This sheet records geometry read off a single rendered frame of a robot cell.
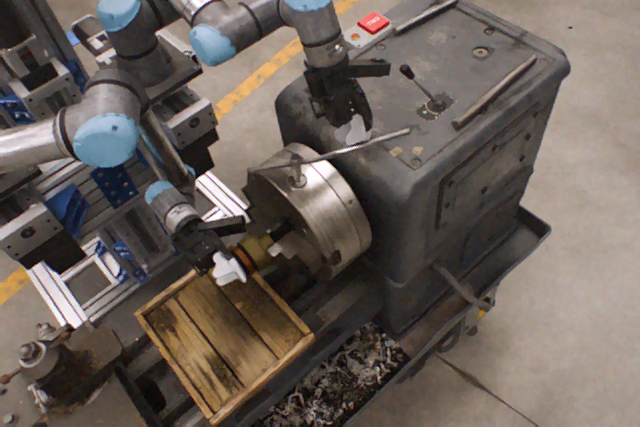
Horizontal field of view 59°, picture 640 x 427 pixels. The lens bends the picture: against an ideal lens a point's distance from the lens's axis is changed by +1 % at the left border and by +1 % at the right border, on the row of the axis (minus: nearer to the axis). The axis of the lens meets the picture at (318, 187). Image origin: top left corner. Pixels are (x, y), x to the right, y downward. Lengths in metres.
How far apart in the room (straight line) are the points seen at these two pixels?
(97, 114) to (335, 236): 0.54
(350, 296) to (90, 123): 0.74
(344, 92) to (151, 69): 0.70
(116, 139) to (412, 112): 0.63
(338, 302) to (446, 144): 0.50
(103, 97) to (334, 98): 0.47
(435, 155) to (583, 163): 1.79
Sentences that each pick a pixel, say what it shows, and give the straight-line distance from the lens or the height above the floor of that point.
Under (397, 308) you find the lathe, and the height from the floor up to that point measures 0.71.
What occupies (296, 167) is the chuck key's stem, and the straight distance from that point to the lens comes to 1.14.
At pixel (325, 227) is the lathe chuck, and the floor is 1.18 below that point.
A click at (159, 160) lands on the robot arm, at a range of 1.46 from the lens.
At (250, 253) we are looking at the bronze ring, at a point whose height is 1.12.
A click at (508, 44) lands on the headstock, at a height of 1.25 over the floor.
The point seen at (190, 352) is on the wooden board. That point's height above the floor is 0.88.
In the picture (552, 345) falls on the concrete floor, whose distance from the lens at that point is 2.43.
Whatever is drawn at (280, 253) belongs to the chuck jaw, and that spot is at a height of 1.10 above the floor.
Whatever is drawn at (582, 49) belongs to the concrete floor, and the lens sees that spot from 3.53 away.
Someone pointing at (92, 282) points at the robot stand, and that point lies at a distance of 2.51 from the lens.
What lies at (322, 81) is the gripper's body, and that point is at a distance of 1.05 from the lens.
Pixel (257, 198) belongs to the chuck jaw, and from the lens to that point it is 1.27.
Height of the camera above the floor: 2.18
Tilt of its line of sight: 53 degrees down
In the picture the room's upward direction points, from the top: 9 degrees counter-clockwise
